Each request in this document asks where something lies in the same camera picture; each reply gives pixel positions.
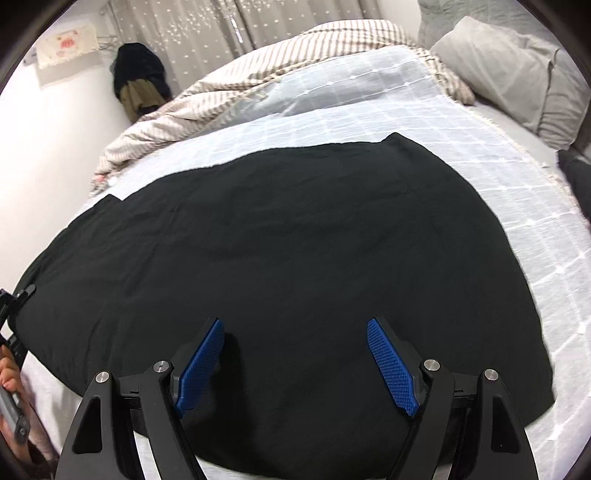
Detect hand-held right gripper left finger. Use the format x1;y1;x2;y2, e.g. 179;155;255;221
55;318;227;480

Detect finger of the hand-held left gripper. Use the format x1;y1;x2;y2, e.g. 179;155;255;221
0;285;37;326

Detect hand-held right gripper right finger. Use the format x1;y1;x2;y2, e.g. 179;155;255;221
366;316;539;480

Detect black garment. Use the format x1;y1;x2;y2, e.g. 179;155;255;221
11;132;557;469

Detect person's left forearm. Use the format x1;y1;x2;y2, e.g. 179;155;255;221
9;415;61;476

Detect black and olive hanging clothes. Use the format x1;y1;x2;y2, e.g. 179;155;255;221
112;42;172;124

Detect person's left hand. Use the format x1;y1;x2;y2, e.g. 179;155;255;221
0;356;21;394

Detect light blue checked blanket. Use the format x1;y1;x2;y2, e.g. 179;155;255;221
18;45;591;480

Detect dark cloth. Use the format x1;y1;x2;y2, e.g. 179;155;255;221
558;148;591;222

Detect beige striped duvet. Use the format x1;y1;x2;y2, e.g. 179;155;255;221
90;21;476;197

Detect grey patterned curtain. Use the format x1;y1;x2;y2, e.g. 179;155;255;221
108;0;382;100

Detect grey quilted pillow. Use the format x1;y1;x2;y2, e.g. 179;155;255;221
417;0;550;47

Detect pig print wall cloth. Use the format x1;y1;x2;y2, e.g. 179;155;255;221
36;24;100;70

